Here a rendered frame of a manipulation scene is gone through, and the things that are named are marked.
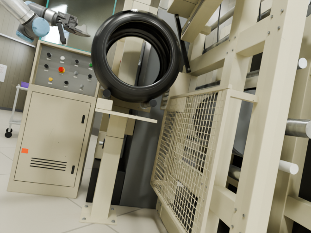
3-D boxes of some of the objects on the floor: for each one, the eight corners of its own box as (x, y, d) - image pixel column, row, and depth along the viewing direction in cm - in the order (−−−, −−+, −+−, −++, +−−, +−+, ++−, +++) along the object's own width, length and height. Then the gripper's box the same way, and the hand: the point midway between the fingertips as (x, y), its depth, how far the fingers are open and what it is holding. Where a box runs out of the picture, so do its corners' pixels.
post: (90, 210, 173) (151, -93, 179) (107, 212, 176) (166, -86, 182) (89, 218, 161) (154, -108, 166) (107, 220, 164) (171, -101, 169)
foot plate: (82, 205, 179) (83, 203, 179) (115, 209, 185) (115, 206, 185) (78, 222, 152) (79, 219, 152) (117, 225, 158) (117, 222, 159)
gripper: (56, 8, 124) (93, 23, 129) (59, 15, 133) (94, 28, 138) (51, 22, 124) (88, 37, 128) (55, 28, 133) (90, 41, 137)
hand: (88, 36), depth 133 cm, fingers closed
